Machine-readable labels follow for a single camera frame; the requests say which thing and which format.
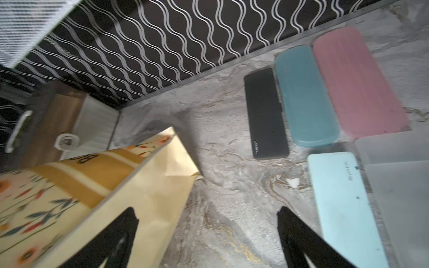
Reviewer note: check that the cream canvas tote bag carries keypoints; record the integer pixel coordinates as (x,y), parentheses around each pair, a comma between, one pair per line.
(51,211)

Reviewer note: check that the teal translucent pencil case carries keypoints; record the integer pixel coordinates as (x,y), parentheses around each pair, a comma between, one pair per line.
(310,115)

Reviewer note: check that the black pencil case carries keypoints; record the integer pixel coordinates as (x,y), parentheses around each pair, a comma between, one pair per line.
(266,123)

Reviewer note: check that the light blue pencil case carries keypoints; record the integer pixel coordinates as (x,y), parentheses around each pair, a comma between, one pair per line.
(345,215)

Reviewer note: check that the pink pencil case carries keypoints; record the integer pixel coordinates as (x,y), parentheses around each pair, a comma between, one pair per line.
(361,95)

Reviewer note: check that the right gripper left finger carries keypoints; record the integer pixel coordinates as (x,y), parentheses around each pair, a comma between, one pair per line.
(111,248)

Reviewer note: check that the translucent clear pencil case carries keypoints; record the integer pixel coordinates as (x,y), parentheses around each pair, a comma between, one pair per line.
(397,167)

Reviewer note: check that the brown lidded storage box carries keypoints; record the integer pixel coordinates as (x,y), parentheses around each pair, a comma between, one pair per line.
(58,123)

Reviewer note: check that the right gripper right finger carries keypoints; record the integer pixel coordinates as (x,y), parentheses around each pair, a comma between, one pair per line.
(301,243)

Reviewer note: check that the white wire mesh basket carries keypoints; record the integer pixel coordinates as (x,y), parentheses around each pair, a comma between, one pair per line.
(25,23)

